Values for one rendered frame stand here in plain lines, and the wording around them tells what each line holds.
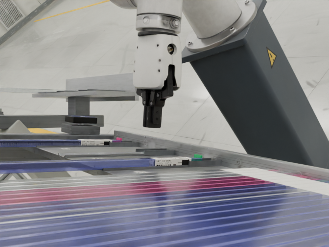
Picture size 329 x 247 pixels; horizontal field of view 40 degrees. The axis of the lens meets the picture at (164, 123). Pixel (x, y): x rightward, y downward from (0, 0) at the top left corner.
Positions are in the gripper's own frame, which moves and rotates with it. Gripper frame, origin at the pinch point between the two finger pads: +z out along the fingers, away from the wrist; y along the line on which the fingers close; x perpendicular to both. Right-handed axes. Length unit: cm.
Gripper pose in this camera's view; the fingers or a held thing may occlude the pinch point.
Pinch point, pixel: (152, 116)
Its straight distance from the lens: 85.1
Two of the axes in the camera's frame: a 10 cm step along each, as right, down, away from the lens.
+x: -8.1, -0.2, -5.9
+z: -0.7, 10.0, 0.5
